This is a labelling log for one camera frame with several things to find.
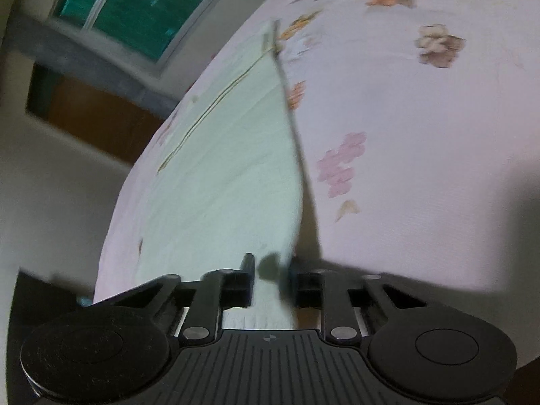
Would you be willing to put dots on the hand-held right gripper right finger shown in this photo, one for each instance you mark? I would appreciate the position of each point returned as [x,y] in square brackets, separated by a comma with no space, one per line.
[303,291]

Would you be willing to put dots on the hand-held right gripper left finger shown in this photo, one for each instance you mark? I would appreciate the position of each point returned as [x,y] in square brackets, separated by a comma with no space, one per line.
[247,287]

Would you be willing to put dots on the white knit sweater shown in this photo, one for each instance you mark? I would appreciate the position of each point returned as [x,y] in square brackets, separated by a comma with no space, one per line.
[236,177]

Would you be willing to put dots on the pink floral bed sheet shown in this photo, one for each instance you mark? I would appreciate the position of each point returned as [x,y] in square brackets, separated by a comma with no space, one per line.
[400,114]

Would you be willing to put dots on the brown wooden door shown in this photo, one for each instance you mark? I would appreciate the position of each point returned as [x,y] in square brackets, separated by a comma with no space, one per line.
[97,118]

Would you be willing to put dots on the sliding window with green glass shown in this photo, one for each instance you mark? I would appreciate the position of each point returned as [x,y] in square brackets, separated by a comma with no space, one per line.
[143,12]

